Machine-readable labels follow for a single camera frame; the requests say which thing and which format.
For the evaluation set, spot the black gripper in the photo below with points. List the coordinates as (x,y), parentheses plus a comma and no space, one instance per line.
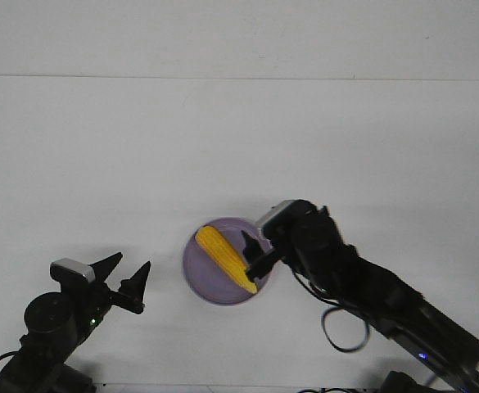
(306,239)
(92,301)

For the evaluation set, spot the yellow corn cob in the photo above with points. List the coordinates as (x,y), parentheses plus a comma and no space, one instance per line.
(225,256)

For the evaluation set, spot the purple round plate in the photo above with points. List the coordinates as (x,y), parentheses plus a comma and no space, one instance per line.
(205,277)

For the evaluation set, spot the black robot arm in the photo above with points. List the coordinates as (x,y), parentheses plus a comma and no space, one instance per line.
(400,313)
(58,322)

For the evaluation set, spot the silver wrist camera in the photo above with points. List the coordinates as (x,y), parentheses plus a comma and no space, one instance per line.
(271,215)
(66,270)

